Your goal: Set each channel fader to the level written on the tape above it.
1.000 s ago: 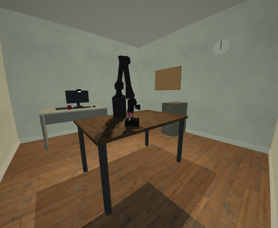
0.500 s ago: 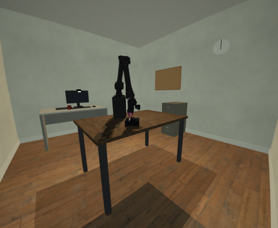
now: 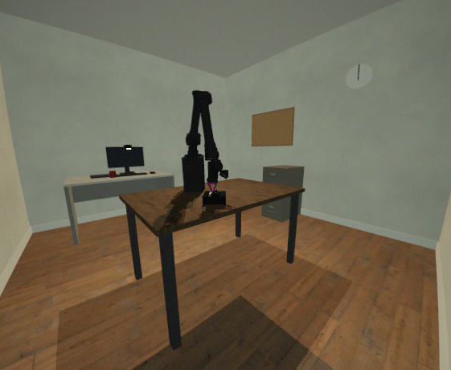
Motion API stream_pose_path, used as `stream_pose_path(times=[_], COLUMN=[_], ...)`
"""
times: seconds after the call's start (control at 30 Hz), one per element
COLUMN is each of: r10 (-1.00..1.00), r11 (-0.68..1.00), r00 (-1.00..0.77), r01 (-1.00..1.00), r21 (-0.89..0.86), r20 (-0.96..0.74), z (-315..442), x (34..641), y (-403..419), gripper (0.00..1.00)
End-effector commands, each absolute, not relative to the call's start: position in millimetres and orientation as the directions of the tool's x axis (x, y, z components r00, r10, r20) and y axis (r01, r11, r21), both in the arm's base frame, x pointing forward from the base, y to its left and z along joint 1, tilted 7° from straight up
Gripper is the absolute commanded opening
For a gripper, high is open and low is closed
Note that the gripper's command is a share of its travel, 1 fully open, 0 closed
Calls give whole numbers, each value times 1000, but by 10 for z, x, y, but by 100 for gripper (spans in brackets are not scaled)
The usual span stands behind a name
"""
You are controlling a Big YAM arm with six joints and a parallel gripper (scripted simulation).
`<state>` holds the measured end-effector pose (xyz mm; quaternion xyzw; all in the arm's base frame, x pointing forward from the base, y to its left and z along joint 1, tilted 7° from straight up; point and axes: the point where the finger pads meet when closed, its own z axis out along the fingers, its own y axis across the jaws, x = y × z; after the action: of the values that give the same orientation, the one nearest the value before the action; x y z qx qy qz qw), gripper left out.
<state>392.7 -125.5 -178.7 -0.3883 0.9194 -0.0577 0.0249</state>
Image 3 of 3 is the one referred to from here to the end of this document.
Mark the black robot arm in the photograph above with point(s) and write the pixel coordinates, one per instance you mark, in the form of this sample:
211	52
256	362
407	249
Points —
193	137

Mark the black lighting desk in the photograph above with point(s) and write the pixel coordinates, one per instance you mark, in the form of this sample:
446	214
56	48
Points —
216	197

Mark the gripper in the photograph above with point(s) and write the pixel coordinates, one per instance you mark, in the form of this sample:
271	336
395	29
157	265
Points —
209	182

